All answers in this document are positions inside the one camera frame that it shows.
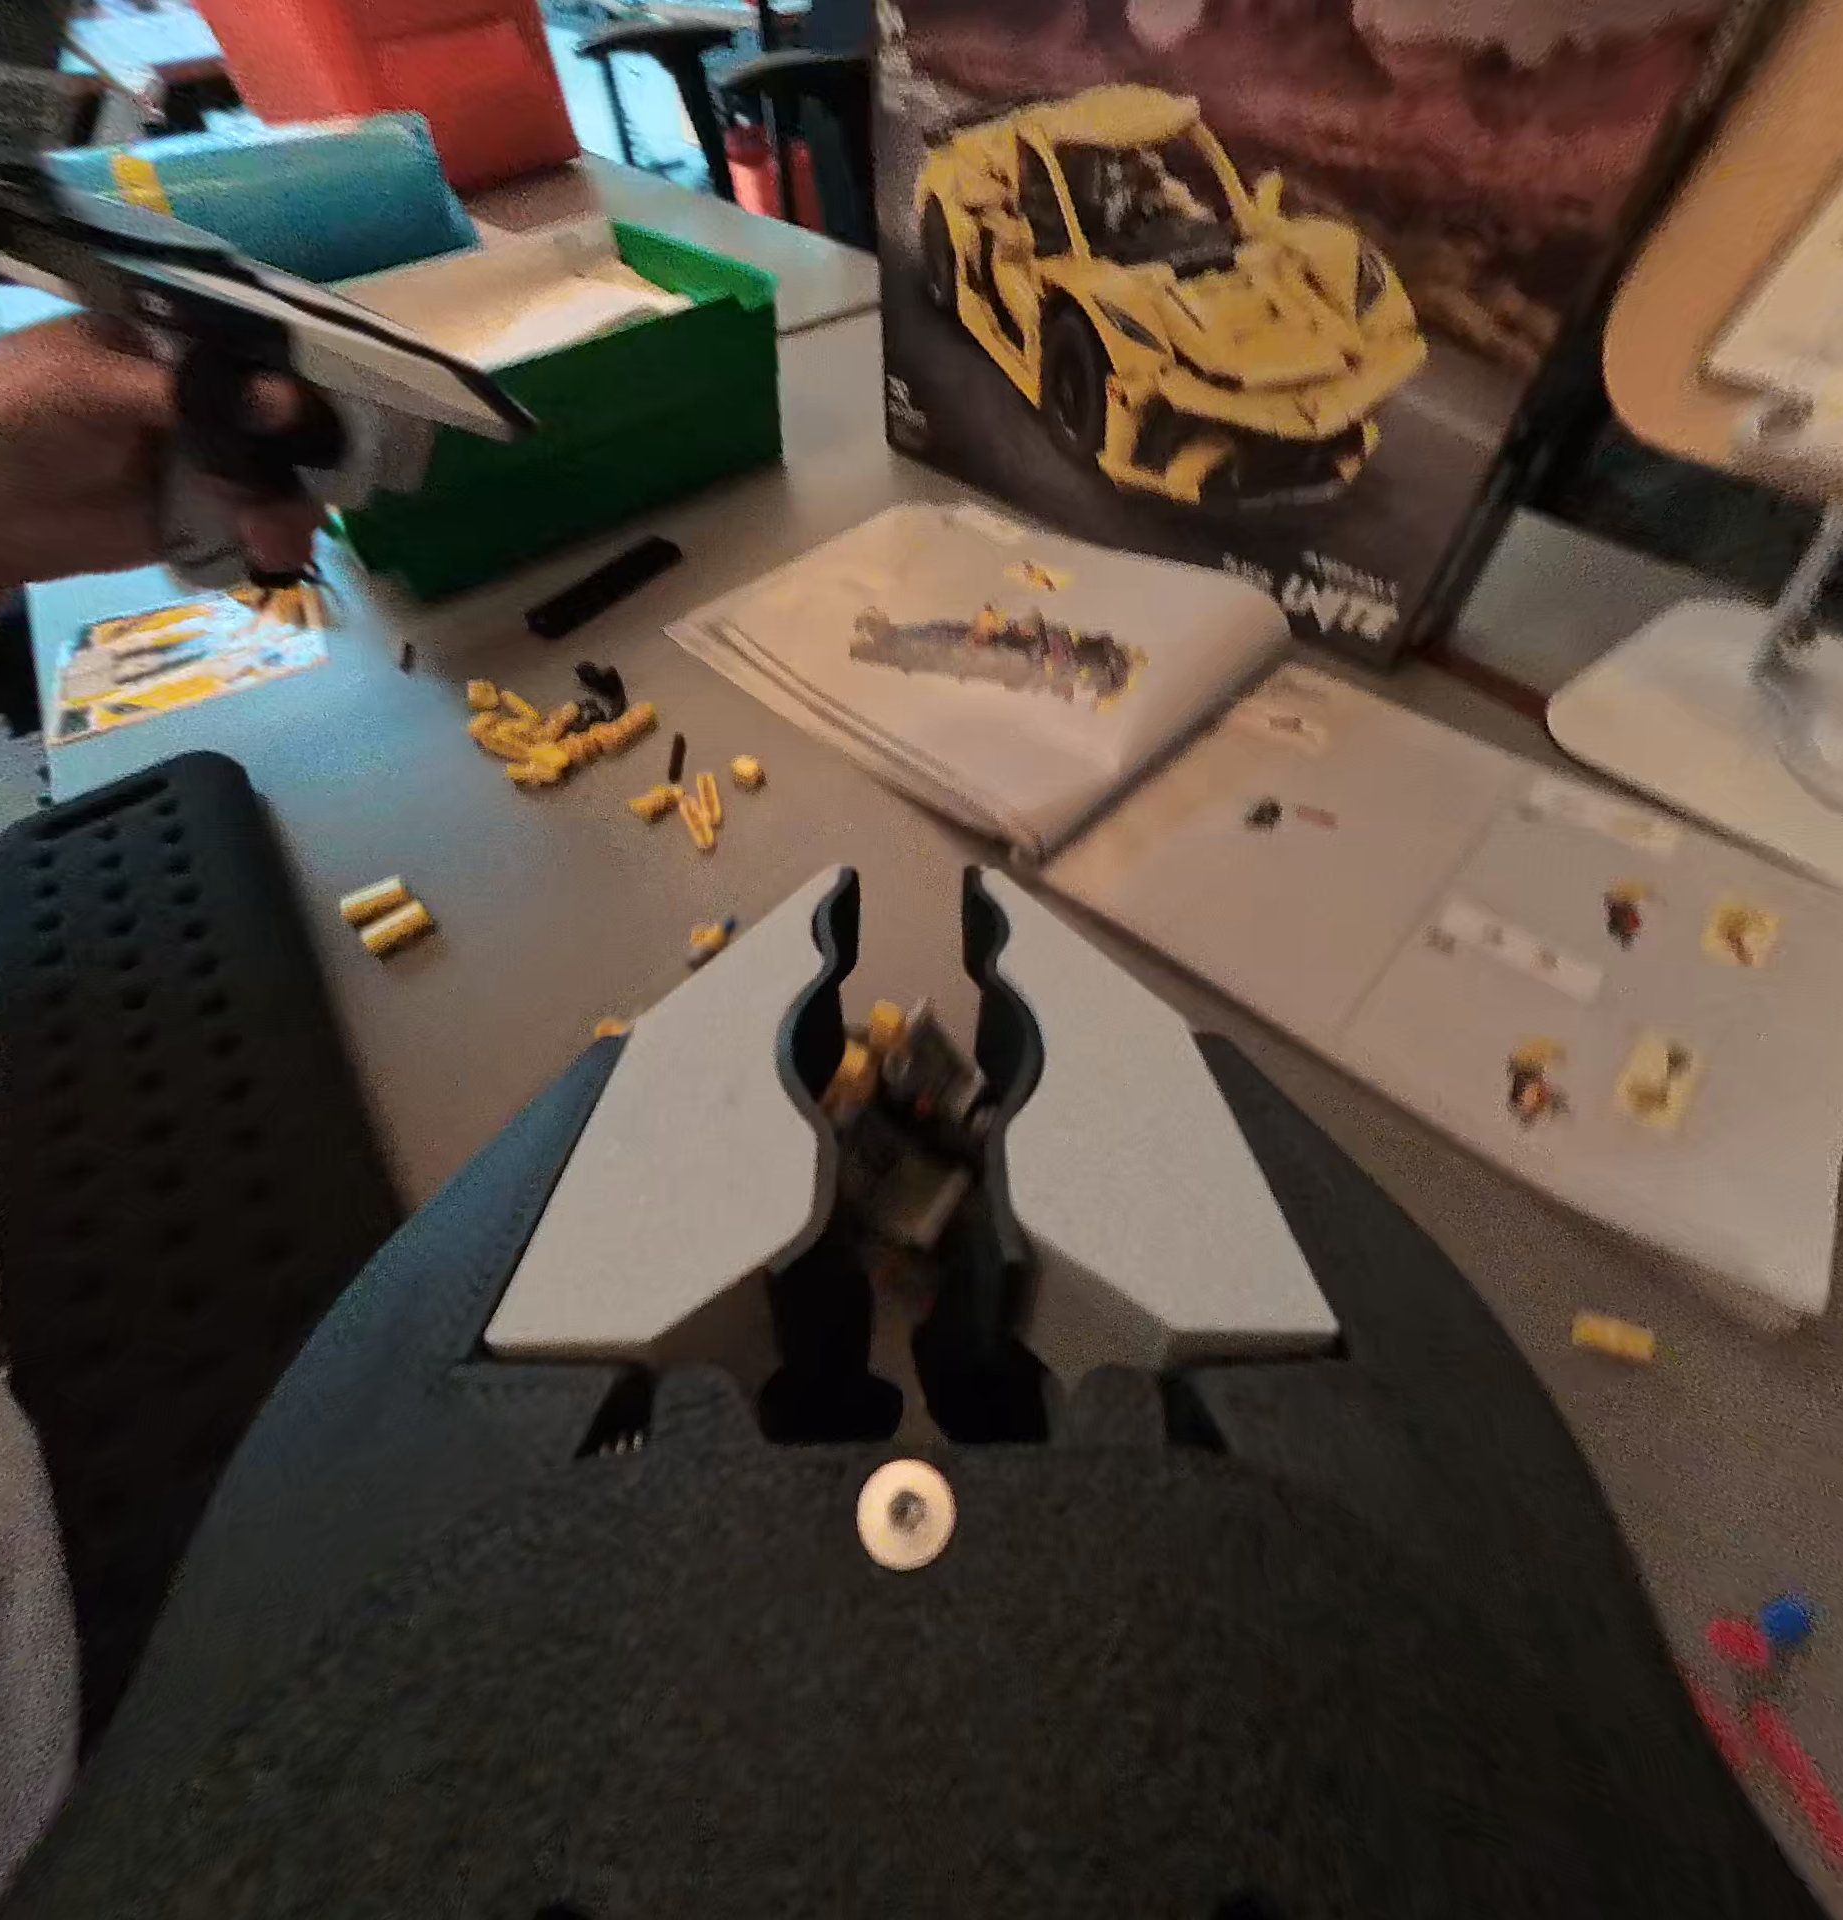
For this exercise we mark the green plastic box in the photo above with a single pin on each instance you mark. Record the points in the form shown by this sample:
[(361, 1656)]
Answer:
[(591, 420)]

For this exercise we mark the yellow lego cone connector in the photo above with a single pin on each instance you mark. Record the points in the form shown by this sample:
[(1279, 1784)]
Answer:
[(653, 801)]

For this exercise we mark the teal cloth roll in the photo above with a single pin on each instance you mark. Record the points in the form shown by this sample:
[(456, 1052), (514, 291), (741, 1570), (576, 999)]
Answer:
[(307, 196)]

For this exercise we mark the lego car chassis model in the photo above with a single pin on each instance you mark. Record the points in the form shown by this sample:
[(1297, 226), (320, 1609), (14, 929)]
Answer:
[(906, 1110)]

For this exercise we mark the person's left hand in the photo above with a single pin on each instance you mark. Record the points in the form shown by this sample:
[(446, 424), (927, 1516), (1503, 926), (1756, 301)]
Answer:
[(51, 465)]

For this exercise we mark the yellow lego block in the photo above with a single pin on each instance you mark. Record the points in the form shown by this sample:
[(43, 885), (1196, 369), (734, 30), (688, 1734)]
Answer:
[(747, 772)]

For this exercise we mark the pile of yellow lego pieces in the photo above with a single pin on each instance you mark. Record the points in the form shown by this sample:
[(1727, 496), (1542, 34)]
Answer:
[(554, 736)]

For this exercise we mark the lego instruction booklet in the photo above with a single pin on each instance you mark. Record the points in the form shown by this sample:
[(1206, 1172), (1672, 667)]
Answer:
[(1311, 931)]

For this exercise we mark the black perforated panel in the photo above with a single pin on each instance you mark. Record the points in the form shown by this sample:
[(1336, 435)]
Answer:
[(157, 1125)]

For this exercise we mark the yellow lego pin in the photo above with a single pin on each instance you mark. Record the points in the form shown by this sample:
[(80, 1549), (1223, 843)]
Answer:
[(1611, 1338)]

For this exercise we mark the scattered small lego pieces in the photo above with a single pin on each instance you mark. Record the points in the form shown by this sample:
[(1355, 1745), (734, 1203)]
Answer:
[(1776, 1726)]

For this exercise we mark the black lego brick beam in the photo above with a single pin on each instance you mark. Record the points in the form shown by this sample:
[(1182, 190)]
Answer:
[(603, 587)]

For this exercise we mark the black lego angle connector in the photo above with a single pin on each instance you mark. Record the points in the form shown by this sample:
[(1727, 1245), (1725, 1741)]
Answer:
[(603, 685)]

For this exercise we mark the yellow thin lego liftarm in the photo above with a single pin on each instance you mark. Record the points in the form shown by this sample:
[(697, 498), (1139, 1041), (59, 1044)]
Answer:
[(708, 798), (692, 821)]

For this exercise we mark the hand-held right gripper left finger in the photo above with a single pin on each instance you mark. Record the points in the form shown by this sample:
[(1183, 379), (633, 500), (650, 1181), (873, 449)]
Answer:
[(666, 1201)]

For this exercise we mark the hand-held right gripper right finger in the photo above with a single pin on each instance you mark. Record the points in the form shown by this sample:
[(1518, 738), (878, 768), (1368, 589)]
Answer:
[(1162, 1201)]

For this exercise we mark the small yellow lego piece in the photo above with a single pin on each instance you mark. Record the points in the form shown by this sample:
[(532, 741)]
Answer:
[(373, 895), (397, 931)]

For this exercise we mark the white board stand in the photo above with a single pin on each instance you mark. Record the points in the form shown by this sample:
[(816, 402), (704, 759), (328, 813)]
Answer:
[(1686, 721)]

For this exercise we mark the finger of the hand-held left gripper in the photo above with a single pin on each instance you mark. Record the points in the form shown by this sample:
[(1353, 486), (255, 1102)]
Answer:
[(381, 366)]

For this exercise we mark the yellow car leaflet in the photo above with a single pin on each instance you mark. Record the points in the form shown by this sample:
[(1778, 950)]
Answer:
[(186, 660)]

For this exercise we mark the lego set box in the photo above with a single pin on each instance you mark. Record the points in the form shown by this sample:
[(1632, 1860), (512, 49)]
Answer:
[(1236, 301)]

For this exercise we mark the orange plastic case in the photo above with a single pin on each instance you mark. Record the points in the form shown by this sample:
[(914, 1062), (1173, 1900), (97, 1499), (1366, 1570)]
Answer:
[(397, 75)]

